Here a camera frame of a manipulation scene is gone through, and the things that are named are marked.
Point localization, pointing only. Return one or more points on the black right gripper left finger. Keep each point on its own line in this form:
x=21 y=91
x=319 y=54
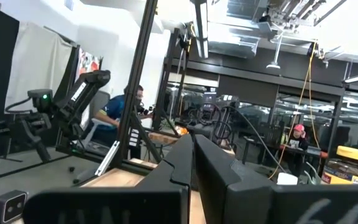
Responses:
x=179 y=165

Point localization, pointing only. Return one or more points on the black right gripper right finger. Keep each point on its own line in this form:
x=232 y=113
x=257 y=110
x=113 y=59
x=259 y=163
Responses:
x=216 y=186

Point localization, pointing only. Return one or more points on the brown bottle yellow cap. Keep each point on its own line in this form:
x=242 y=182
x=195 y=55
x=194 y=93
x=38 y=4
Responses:
x=353 y=169

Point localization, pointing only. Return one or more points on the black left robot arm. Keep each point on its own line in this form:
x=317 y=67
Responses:
x=225 y=124

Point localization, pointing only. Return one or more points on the wooden table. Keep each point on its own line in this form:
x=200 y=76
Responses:
x=163 y=138

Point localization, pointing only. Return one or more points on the person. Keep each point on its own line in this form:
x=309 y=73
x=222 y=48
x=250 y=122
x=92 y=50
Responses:
x=295 y=143
x=113 y=109

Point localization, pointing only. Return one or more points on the white office chair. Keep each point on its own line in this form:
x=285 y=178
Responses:
x=96 y=124

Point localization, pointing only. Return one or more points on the grey office chair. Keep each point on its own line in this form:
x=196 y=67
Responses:
x=312 y=174

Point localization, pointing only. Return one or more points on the dark desk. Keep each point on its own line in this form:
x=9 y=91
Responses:
x=312 y=151

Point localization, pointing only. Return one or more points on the white curtain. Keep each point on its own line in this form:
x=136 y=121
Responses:
x=39 y=62

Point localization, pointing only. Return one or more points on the silver aluminium bracket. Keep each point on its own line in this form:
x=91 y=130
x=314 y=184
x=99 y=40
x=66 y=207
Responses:
x=107 y=158

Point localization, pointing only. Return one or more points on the colourful wall poster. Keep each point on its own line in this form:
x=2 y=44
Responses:
x=87 y=63

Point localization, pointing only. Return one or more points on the black camera green light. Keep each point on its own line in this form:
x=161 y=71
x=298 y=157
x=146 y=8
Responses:
x=40 y=101

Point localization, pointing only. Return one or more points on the silver depth camera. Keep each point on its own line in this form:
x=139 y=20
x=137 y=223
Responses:
x=15 y=207

